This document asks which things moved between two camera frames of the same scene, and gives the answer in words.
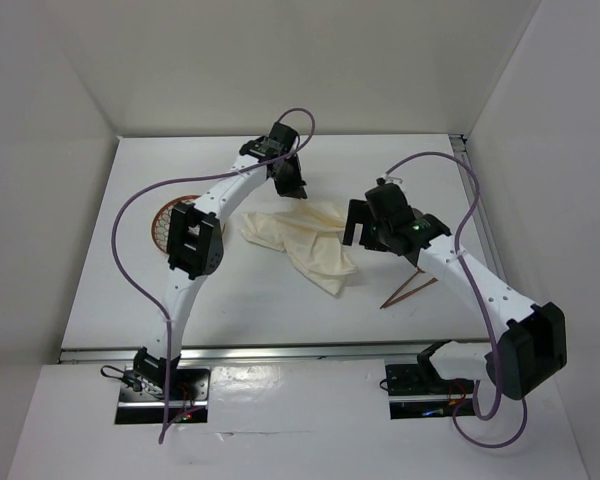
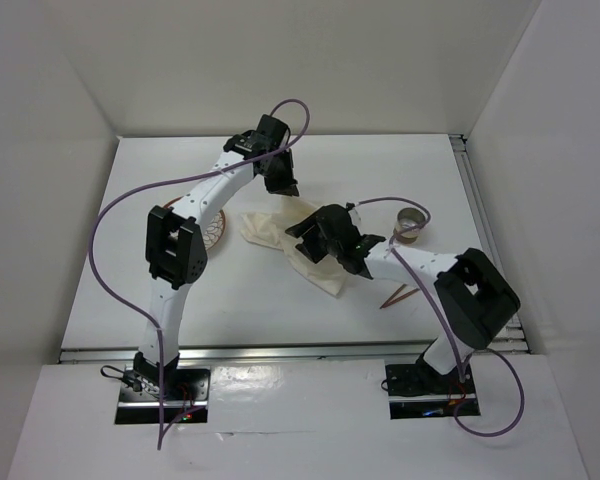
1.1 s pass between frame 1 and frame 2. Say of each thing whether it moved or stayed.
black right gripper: moved
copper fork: stayed
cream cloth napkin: stayed
